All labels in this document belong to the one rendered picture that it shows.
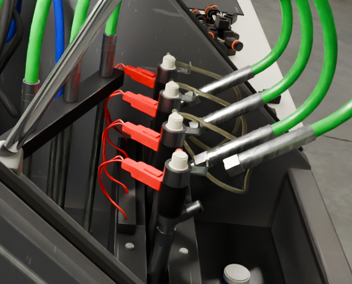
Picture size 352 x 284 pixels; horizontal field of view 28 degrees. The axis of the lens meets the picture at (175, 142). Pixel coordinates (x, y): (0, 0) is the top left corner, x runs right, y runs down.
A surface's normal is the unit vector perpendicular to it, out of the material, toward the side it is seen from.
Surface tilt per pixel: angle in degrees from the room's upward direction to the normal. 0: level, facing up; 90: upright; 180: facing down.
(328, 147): 0
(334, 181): 0
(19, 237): 90
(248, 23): 0
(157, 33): 90
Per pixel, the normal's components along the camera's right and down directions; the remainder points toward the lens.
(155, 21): 0.05, 0.51
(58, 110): 0.16, -0.85
